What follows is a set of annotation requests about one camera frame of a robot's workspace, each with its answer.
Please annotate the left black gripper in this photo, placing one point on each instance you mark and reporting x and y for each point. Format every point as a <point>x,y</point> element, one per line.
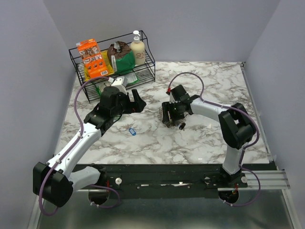
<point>137,106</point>

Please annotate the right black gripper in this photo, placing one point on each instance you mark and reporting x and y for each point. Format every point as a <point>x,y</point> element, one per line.
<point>166,106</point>

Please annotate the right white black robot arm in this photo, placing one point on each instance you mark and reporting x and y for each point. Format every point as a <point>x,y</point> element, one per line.
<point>236,127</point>

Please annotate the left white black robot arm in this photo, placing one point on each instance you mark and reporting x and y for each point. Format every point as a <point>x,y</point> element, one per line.
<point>56,180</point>

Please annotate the green white snack pouch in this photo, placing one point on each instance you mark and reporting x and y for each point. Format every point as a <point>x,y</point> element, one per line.
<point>131,77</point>

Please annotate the blue key tag on table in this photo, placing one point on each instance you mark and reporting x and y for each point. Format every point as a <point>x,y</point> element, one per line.
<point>132,131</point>

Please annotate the brown and green bag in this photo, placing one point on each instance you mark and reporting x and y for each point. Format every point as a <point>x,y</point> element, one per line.
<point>121,58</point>

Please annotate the cream pump lotion bottle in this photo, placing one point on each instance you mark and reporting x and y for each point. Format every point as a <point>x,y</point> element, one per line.
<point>138,48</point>

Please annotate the yellow packet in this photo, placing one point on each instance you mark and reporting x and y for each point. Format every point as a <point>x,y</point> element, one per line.
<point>107,64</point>

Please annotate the orange product box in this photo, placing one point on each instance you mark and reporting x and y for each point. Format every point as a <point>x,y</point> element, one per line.
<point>87,48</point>

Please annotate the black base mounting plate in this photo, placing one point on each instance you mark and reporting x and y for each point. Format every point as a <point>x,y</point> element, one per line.
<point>171,181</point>

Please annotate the black wire shelf rack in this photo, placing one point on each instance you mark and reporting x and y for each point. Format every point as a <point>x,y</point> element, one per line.
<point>145,72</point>

